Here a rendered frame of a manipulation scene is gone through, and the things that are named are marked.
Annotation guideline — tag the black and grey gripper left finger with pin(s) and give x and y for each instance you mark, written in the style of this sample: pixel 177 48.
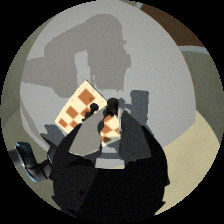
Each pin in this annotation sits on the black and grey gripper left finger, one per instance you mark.
pixel 82 142

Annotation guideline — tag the brown and cream chessboard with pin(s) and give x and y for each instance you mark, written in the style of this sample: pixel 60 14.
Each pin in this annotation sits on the brown and cream chessboard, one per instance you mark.
pixel 79 104

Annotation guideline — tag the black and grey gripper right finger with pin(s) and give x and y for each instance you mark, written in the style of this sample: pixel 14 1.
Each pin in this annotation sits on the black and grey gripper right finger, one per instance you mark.
pixel 139 145

